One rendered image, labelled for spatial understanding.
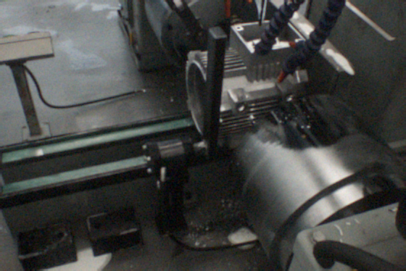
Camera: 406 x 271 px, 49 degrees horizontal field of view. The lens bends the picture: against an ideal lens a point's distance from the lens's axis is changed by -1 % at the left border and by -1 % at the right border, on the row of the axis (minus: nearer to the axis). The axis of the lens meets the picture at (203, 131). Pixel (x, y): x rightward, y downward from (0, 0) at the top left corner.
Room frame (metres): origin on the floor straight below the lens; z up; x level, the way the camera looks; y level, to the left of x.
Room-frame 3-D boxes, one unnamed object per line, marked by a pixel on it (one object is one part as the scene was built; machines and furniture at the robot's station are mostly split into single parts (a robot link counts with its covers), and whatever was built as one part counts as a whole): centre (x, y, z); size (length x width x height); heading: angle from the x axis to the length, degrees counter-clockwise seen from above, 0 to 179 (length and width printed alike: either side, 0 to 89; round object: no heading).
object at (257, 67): (0.77, -0.12, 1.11); 0.12 x 0.11 x 0.07; 111
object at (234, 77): (0.75, -0.08, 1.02); 0.20 x 0.19 x 0.19; 111
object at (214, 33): (0.58, -0.01, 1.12); 0.04 x 0.03 x 0.26; 111
